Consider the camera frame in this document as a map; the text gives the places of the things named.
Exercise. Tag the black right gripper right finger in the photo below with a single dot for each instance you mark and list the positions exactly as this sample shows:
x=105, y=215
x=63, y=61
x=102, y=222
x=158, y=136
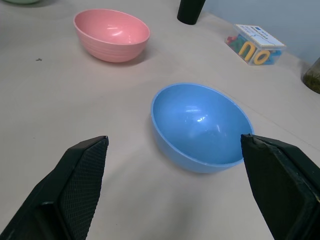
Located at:
x=282, y=190

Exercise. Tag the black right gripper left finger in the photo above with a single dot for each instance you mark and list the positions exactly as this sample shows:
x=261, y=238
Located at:
x=62, y=192

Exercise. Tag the blue plastic bowl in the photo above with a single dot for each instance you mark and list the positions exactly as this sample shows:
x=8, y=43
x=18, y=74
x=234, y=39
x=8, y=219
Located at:
x=200, y=130

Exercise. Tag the glass jar with green contents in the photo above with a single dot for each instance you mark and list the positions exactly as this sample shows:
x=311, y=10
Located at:
x=312, y=77

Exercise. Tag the clear box of coloured letters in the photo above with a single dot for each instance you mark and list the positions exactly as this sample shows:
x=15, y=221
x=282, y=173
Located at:
x=255, y=45

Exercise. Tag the pink plastic bowl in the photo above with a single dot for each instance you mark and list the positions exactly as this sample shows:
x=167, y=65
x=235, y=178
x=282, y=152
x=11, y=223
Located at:
x=112, y=35

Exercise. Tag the green plastic bowl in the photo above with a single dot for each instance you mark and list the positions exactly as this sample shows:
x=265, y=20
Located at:
x=20, y=1

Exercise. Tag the black cylindrical cup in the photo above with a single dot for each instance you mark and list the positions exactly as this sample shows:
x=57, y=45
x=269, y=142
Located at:
x=188, y=11

